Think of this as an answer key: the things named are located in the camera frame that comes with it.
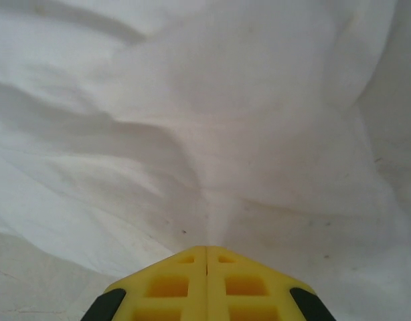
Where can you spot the white t-shirt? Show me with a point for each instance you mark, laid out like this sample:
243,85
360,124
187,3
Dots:
205,117

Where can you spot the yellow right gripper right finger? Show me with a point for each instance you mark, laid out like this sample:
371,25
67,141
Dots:
215,284

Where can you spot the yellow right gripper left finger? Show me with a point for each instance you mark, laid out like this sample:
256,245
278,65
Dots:
195,284

